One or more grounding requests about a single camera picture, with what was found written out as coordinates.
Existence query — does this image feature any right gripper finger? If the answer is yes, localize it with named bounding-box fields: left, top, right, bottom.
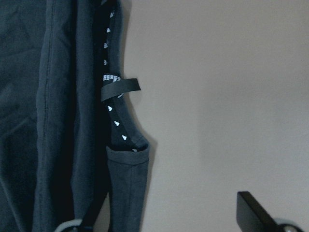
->
left=236, top=191, right=303, bottom=232

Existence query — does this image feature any black t-shirt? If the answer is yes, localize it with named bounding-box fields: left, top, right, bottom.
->
left=0, top=0, right=150, bottom=232

